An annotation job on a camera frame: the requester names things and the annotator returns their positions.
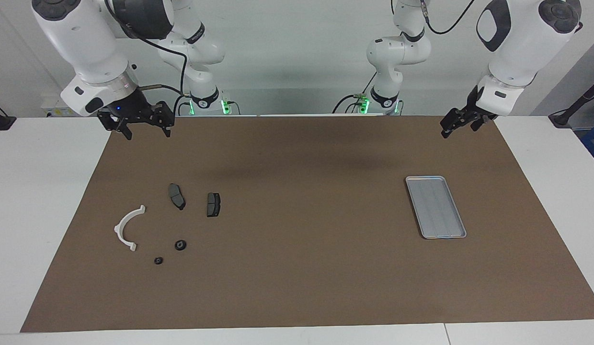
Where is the silver metal tray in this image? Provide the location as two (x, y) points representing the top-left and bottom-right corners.
(405, 176), (467, 239)

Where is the white power strip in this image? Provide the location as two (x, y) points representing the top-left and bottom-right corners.
(41, 93), (82, 118)

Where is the curved dark brake pad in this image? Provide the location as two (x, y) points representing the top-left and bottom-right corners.
(168, 184), (186, 211)

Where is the black table clamp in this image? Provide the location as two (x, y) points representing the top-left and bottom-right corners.
(0, 101), (16, 131)

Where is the brown table mat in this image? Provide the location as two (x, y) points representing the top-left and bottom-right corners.
(20, 115), (594, 333)

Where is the black right base cable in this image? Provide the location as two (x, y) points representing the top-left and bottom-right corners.
(174, 93), (192, 116)

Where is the black base cable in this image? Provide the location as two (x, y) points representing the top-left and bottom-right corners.
(332, 72), (379, 114)
(174, 93), (192, 116)

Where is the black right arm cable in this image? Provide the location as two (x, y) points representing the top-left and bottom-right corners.
(103, 0), (190, 115)

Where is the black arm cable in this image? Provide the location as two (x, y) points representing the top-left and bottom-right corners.
(103, 0), (190, 115)
(419, 0), (476, 35)

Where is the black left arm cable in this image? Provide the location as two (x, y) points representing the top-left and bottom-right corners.
(419, 0), (476, 35)

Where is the black camera stand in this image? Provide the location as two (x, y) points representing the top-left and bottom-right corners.
(548, 77), (594, 129)

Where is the white curved plastic bracket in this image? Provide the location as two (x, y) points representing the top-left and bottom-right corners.
(114, 205), (147, 252)

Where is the black left base cable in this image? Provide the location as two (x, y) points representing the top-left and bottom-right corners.
(332, 72), (379, 114)

